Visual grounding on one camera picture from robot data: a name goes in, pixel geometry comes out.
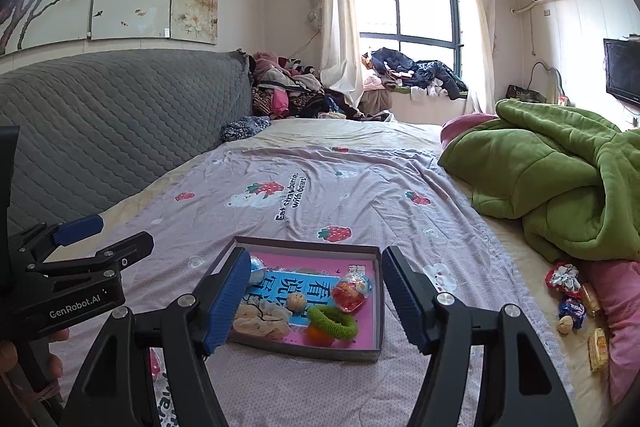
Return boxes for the dark brown handbag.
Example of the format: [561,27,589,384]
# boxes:
[506,84,547,104]

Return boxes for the white standing fan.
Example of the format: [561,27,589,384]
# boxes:
[529,61,565,105]

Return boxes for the cream curtain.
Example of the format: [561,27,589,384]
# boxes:
[460,0,498,115]
[317,0,366,108]

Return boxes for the tangerine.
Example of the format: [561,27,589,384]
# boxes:
[306,324,337,348]

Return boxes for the dark grey cardboard box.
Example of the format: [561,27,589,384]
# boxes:
[207,236,385,364]

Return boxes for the black television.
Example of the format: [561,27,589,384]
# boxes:
[602,38,640,110]

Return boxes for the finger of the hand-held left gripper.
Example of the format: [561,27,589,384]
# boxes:
[7,214,105,258]
[27,231,155,281]

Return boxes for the dark framed window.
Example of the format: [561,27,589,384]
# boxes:
[350,0,463,80]

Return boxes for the dark floral cloth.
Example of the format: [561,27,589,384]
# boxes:
[221,116,272,142]

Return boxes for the pile of clothes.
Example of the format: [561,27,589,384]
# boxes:
[250,51,361,120]

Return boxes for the red toy egg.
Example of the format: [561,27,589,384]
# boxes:
[331,271,375,313]

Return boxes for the green fleece blanket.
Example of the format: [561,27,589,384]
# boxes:
[438,98,640,264]

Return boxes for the cream cloth doll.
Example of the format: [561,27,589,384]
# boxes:
[232,297,292,339]

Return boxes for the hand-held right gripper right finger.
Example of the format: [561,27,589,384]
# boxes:
[381,245,581,427]

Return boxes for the brown cloth bundle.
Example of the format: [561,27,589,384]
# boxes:
[360,88,395,118]

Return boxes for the blue candy wrapper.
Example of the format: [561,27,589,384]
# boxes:
[559,297,587,330]

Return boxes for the green fuzzy ring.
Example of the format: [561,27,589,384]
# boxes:
[306,305,359,340]

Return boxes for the dark clothes on windowsill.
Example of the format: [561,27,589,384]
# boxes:
[361,47,468,102]

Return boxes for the red white candy wrapper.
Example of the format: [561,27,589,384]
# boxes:
[545,263,582,295]

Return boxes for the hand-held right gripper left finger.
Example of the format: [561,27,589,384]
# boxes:
[60,247,252,427]

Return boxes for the grey quilted headboard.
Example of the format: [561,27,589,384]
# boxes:
[0,49,253,238]

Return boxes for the strawberry printed bedsheet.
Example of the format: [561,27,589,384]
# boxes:
[65,139,576,427]

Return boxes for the person's left hand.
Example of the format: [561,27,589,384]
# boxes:
[0,328,71,383]

